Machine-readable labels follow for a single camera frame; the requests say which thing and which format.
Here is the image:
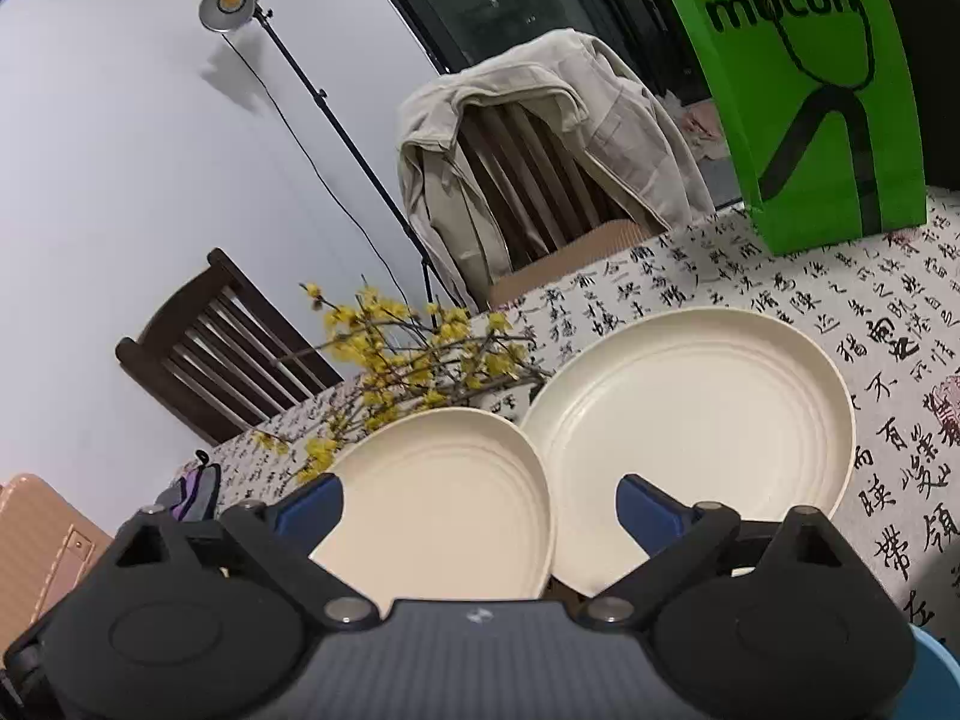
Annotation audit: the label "pink suitcase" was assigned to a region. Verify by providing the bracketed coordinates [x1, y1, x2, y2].
[0, 474, 113, 627]

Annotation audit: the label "yellow flower branches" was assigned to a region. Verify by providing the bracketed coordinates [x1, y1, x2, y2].
[251, 281, 556, 485]

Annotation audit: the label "grey purple pouch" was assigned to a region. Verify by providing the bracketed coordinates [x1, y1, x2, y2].
[154, 450, 224, 522]

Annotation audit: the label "dark wooden chair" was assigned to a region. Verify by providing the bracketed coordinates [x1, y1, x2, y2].
[115, 247, 346, 447]

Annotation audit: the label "large cream plate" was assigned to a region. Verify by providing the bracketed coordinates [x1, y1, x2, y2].
[309, 406, 556, 599]

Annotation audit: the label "green paper bag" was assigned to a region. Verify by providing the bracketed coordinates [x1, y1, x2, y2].
[646, 0, 929, 256]

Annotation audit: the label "blue bowl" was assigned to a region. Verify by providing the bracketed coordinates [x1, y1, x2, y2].
[909, 624, 960, 720]

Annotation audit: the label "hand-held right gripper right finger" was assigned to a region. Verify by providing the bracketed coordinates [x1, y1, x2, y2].
[577, 474, 856, 631]

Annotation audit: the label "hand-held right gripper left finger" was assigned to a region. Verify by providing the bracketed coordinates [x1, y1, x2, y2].
[112, 474, 376, 631]

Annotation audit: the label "pink floor cloth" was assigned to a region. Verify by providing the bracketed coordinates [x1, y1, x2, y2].
[664, 94, 732, 162]

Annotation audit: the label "black light cable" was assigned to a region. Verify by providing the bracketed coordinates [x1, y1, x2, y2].
[223, 34, 443, 316]

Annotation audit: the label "small cream plate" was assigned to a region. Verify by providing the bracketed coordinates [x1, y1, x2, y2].
[520, 307, 856, 599]

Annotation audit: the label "brown wooden chair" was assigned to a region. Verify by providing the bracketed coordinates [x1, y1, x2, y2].
[457, 101, 661, 310]

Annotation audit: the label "beige jacket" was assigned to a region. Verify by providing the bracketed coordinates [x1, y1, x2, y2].
[397, 28, 717, 312]

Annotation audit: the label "studio light on stand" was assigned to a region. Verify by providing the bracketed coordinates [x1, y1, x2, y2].
[199, 0, 458, 312]

